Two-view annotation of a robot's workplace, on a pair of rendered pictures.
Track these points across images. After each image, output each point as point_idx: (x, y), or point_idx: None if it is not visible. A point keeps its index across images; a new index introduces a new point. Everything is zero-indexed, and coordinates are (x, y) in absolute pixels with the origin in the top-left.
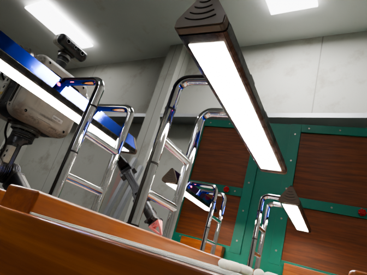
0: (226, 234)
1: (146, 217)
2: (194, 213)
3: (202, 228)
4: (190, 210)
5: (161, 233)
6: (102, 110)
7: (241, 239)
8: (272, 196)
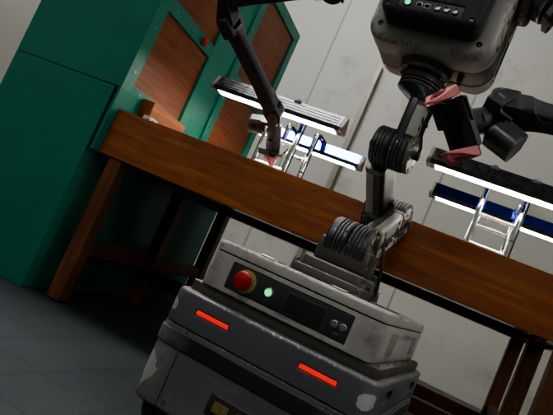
0: (179, 104)
1: (273, 145)
2: (160, 62)
3: (161, 88)
4: (158, 55)
5: (273, 165)
6: None
7: (190, 115)
8: (322, 137)
